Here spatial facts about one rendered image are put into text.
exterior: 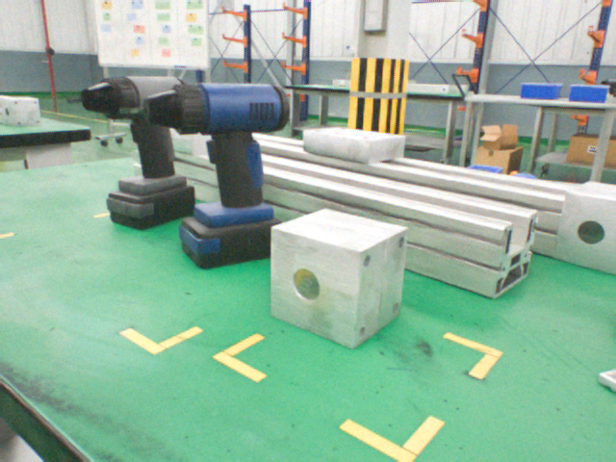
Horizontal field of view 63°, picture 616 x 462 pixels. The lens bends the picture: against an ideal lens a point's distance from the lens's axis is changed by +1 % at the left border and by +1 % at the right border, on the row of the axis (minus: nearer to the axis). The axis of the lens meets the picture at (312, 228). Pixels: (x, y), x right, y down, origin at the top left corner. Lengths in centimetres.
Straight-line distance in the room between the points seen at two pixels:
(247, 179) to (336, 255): 23
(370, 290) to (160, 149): 47
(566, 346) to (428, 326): 13
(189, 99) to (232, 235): 17
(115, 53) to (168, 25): 82
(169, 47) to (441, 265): 580
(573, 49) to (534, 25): 66
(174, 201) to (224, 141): 23
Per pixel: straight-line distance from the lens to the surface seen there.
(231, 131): 62
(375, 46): 405
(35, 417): 43
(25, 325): 55
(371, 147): 88
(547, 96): 372
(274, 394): 41
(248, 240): 64
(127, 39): 660
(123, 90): 76
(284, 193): 76
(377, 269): 46
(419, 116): 924
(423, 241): 62
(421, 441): 38
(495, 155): 571
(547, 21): 856
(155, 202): 80
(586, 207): 74
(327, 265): 45
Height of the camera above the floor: 102
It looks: 18 degrees down
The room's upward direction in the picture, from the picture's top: 2 degrees clockwise
